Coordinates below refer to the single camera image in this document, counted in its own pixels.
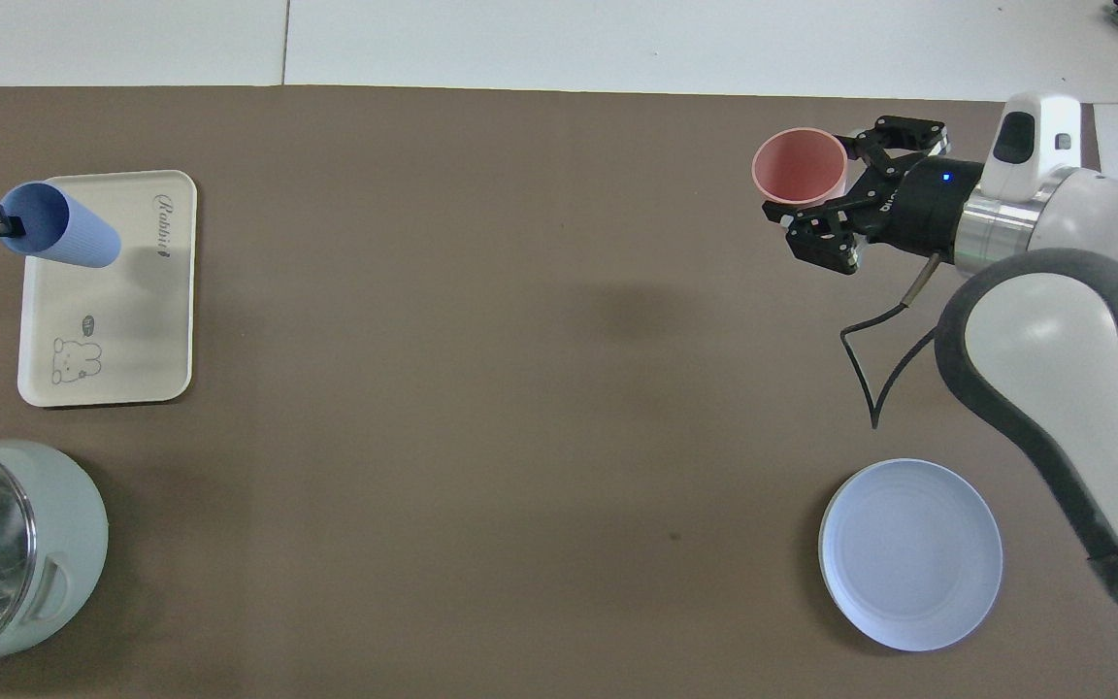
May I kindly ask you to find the pale green electric pot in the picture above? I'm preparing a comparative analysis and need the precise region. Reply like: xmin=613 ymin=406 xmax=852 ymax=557
xmin=0 ymin=440 xmax=110 ymax=676

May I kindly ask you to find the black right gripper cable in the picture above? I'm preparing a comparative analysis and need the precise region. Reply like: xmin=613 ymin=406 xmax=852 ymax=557
xmin=840 ymin=254 xmax=938 ymax=431

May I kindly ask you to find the pink plastic cup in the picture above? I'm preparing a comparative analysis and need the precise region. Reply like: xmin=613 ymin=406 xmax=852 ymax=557
xmin=751 ymin=127 xmax=849 ymax=207

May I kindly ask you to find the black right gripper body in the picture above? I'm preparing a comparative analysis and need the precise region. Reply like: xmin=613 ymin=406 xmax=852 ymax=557
xmin=869 ymin=156 xmax=986 ymax=266

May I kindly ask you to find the brown table mat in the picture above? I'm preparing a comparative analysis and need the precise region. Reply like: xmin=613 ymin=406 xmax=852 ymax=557
xmin=0 ymin=85 xmax=1118 ymax=699

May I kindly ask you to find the blue ribbed plastic cup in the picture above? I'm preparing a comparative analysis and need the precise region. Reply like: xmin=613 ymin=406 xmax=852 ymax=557
xmin=0 ymin=182 xmax=122 ymax=270

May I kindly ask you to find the cream tray with bear print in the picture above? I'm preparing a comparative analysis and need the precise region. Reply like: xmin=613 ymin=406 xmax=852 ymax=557
xmin=17 ymin=170 xmax=199 ymax=408

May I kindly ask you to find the periwinkle blue plate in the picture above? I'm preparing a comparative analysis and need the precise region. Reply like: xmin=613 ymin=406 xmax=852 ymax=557
xmin=818 ymin=458 xmax=1004 ymax=652

